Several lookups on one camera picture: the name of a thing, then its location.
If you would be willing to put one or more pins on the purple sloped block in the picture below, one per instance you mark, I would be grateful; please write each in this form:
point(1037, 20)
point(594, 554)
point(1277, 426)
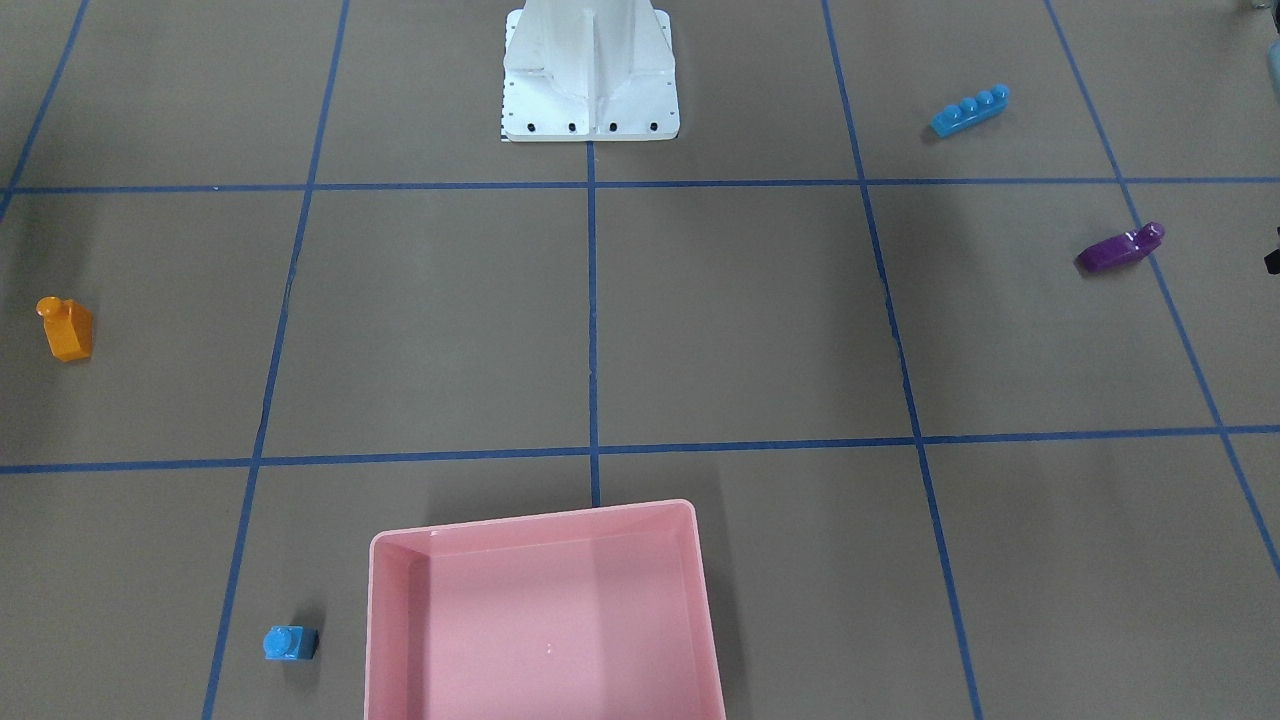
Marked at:
point(1121, 250)

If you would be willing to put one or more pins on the small blue block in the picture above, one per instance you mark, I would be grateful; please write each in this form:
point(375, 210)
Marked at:
point(289, 643)

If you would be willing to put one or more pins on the orange sloped block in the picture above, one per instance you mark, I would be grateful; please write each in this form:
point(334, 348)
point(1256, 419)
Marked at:
point(68, 328)

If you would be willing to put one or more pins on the pink plastic box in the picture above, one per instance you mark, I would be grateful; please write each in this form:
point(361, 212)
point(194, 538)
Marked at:
point(586, 614)

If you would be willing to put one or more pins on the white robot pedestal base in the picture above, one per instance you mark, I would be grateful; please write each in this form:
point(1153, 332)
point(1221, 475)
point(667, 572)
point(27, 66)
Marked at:
point(589, 71)

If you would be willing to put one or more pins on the long blue four-stud block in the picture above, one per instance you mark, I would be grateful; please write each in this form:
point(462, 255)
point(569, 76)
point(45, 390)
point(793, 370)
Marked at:
point(971, 111)

